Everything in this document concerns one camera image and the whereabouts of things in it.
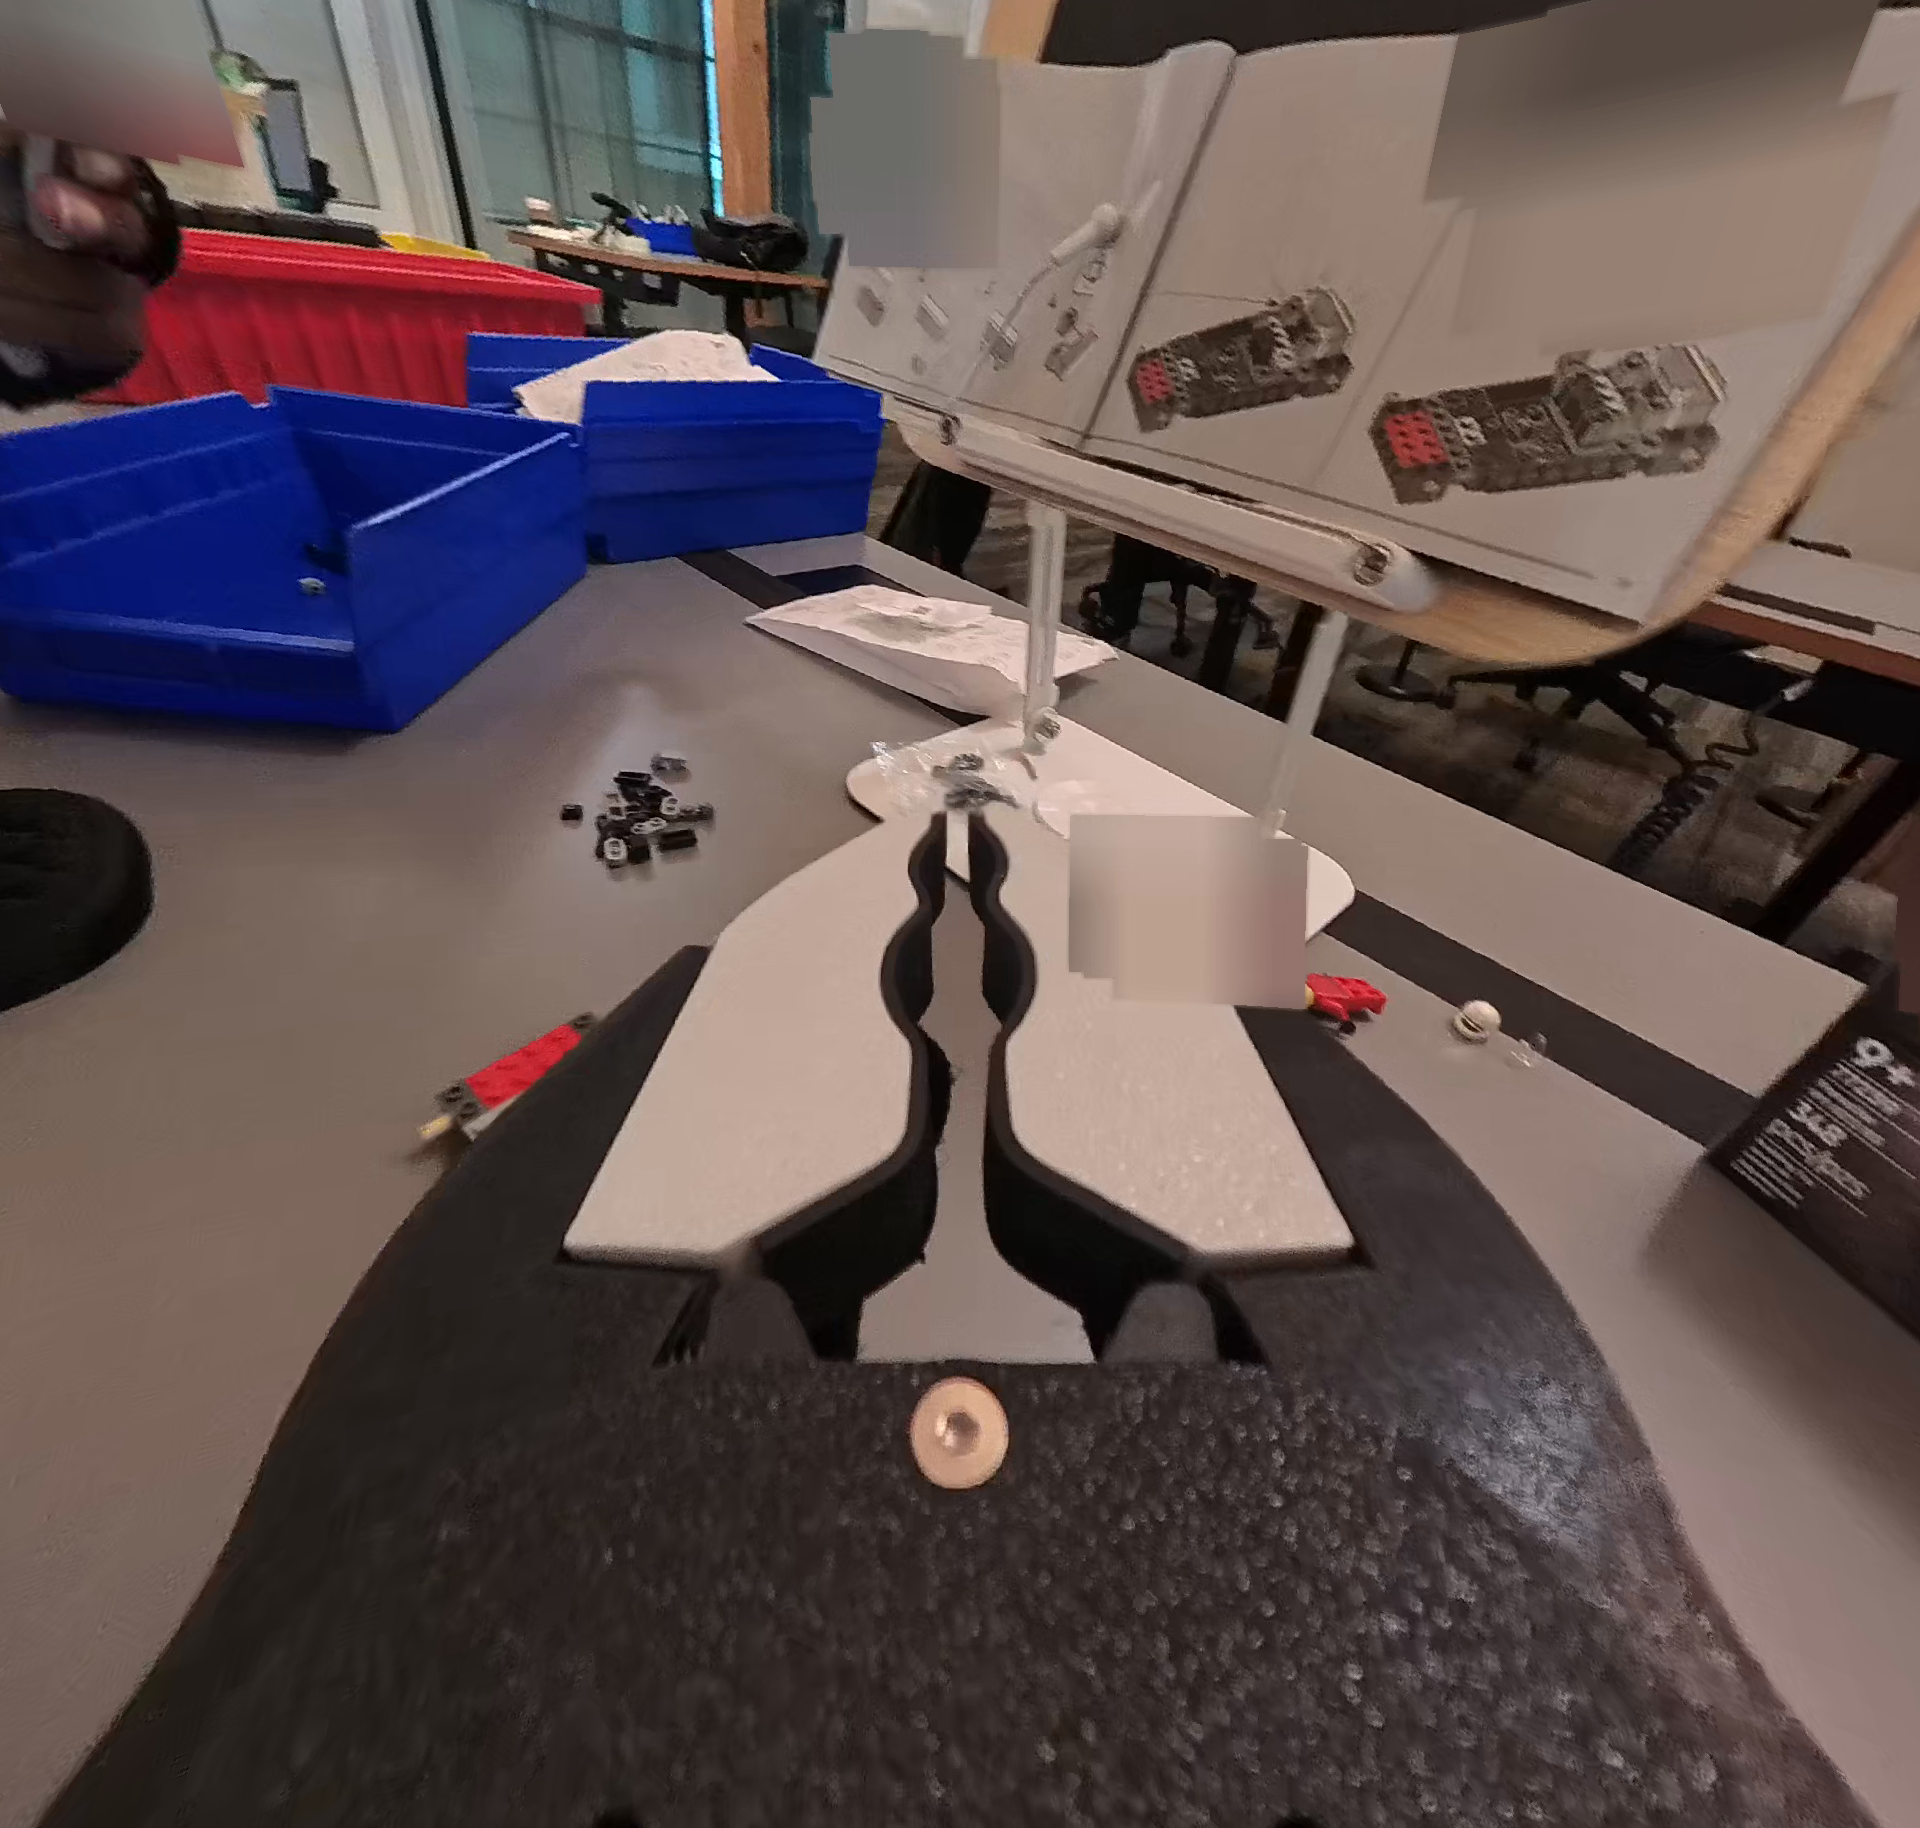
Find grey desk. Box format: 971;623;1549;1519
0;530;1920;1828

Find black office chair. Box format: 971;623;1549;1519
1349;612;1824;846

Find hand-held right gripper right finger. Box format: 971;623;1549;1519
972;814;1359;1362

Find small brick pieces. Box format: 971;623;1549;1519
559;753;717;873

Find brown edged grey table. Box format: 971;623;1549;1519
1694;538;1920;945

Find white printed paper bag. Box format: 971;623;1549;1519
746;583;1122;722

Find white printed paper sheet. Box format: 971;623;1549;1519
514;330;783;422

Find black printed toy box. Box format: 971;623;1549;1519
1702;957;1920;1341

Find clear bag of black gears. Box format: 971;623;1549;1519
869;740;1058;816

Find grey instruction booklet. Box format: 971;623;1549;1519
809;0;1920;621

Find red plastic bin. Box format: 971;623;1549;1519
80;227;604;408

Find black chair armrest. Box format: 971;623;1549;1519
0;788;157;1015

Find white book stand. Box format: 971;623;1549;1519
844;199;1443;948

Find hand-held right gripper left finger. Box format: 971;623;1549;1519
560;812;948;1362

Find brick car chassis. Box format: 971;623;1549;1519
418;1009;601;1146

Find wooden pillar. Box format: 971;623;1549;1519
703;0;775;226

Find black coiled cable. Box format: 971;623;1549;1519
1612;725;1764;877

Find black computer monitor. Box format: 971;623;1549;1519
257;78;333;207

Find long wooden work table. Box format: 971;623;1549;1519
507;222;834;346

